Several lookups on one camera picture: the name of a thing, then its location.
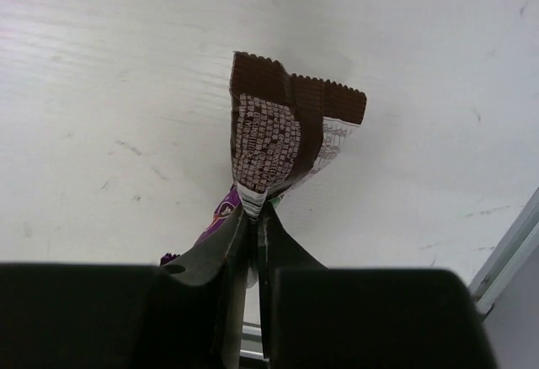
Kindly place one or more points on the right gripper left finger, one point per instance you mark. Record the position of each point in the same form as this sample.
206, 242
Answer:
185, 314

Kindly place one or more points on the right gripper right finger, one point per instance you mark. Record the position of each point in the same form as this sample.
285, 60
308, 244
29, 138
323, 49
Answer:
312, 316

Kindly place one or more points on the brown chocolate wrapper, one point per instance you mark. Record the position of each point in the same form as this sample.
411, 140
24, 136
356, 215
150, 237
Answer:
285, 128

